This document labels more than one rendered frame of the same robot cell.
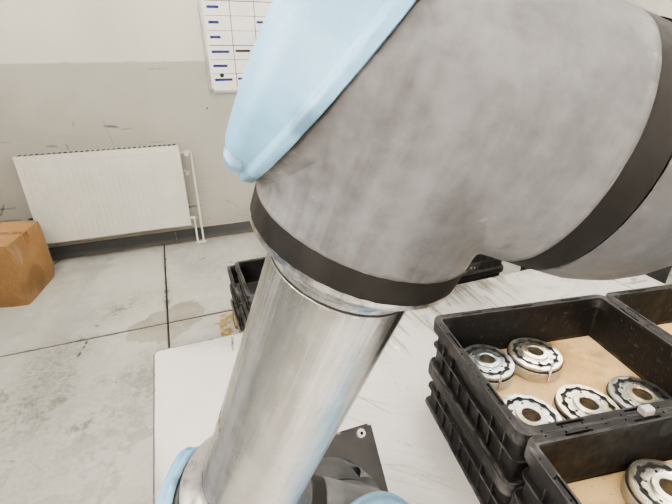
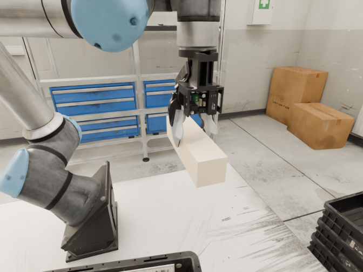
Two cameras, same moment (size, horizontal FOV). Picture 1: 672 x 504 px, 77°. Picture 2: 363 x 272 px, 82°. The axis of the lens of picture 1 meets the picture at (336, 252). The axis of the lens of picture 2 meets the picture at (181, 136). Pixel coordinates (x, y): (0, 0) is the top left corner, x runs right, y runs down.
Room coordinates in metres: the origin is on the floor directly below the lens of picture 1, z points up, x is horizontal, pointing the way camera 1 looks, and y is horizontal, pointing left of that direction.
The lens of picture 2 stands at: (0.69, -0.46, 1.32)
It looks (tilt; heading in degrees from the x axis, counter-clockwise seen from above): 27 degrees down; 94
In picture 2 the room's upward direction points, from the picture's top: straight up
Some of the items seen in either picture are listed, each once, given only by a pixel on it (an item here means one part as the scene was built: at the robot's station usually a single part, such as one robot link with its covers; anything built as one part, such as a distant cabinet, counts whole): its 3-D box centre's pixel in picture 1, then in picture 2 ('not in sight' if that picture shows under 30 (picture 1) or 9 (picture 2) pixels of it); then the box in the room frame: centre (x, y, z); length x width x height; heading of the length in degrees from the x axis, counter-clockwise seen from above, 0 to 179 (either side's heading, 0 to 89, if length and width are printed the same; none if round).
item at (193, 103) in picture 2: not in sight; (197, 82); (0.69, -0.05, 1.23); 0.09 x 0.08 x 0.12; 111
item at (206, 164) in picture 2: not in sight; (190, 143); (0.68, -0.02, 1.07); 0.24 x 0.06 x 0.06; 111
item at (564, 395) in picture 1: (587, 406); not in sight; (0.53, -0.43, 0.86); 0.10 x 0.10 x 0.01
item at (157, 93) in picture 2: not in sight; (179, 106); (0.52, 1.65, 0.60); 0.72 x 0.03 x 0.56; 21
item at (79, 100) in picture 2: not in sight; (99, 114); (-0.22, 1.36, 0.60); 0.72 x 0.03 x 0.56; 21
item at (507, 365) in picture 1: (486, 361); not in sight; (0.65, -0.30, 0.86); 0.10 x 0.10 x 0.01
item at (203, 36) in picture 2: not in sight; (199, 36); (0.69, -0.04, 1.31); 0.08 x 0.08 x 0.05
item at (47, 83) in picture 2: not in sight; (138, 77); (0.14, 1.53, 0.91); 1.70 x 0.10 x 0.05; 21
